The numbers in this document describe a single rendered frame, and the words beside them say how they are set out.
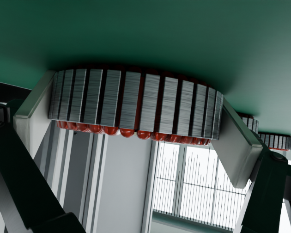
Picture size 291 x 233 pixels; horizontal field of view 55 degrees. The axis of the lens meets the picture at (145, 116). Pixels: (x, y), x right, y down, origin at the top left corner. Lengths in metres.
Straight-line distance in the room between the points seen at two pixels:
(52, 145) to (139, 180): 0.29
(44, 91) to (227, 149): 0.11
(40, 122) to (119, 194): 0.45
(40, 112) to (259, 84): 0.12
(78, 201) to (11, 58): 0.34
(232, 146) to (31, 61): 0.13
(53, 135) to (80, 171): 0.08
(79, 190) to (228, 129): 0.34
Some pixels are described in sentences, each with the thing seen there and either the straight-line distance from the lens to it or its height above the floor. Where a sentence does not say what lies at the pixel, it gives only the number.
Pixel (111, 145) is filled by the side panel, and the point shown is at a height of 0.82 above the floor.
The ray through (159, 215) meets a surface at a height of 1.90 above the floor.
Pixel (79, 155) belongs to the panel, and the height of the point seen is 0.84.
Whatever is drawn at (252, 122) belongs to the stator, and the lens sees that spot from 0.33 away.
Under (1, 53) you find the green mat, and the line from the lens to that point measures 0.18.
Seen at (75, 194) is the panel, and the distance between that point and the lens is 0.49.
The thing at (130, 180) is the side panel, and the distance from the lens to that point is 0.63.
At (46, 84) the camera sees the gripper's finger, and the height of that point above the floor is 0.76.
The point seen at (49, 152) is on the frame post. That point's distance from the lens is 0.44.
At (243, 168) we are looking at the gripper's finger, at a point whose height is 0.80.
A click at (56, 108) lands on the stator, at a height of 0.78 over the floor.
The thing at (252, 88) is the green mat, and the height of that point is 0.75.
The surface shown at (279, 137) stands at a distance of 0.70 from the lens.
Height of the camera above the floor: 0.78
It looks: 3 degrees down
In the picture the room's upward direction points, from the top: 173 degrees counter-clockwise
